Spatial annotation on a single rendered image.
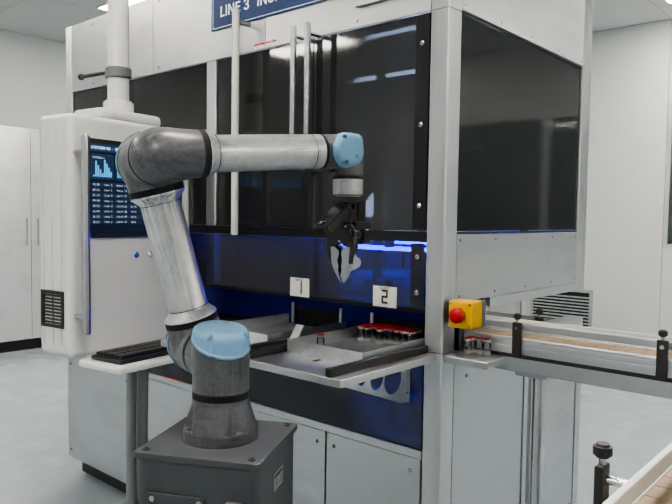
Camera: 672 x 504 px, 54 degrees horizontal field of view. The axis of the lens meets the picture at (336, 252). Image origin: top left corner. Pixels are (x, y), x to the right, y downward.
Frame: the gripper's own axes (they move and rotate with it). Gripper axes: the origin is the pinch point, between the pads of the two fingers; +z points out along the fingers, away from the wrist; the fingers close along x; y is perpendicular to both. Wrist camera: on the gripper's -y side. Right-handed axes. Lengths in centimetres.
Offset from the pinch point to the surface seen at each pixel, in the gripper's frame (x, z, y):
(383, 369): -10.9, 21.8, 3.6
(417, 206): -3.6, -18.1, 27.6
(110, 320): 88, 19, -12
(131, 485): 100, 81, 3
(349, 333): 19.8, 19.9, 27.3
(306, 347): 12.8, 19.4, 1.3
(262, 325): 54, 21, 23
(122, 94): 95, -55, -3
